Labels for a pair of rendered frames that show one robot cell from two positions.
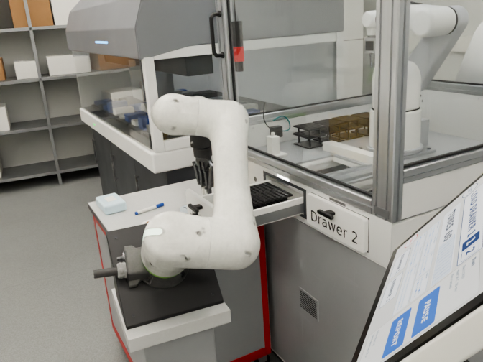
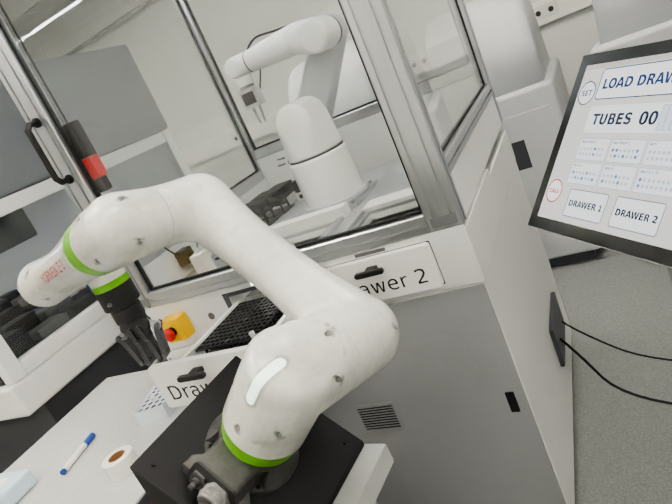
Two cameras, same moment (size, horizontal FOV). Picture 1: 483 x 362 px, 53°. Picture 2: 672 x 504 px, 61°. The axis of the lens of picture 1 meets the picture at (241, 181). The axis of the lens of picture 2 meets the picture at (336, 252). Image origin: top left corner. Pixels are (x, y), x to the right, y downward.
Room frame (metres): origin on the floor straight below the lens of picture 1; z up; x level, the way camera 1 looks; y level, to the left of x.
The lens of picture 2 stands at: (0.43, 0.48, 1.35)
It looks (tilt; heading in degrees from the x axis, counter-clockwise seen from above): 17 degrees down; 326
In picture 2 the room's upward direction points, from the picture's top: 24 degrees counter-clockwise
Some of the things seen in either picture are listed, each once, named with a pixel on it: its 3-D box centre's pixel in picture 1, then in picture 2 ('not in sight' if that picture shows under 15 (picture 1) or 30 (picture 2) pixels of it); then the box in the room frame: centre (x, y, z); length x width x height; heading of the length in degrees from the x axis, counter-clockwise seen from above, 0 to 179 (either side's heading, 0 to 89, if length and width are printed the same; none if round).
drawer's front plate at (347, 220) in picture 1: (335, 220); (378, 277); (1.44, -0.29, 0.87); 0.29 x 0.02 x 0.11; 27
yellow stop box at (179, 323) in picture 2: not in sight; (176, 327); (2.00, 0.02, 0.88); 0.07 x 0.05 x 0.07; 27
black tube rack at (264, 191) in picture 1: (254, 202); (251, 329); (1.66, -0.04, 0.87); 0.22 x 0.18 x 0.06; 117
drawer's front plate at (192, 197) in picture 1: (204, 214); (208, 378); (1.57, 0.14, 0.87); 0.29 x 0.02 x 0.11; 27
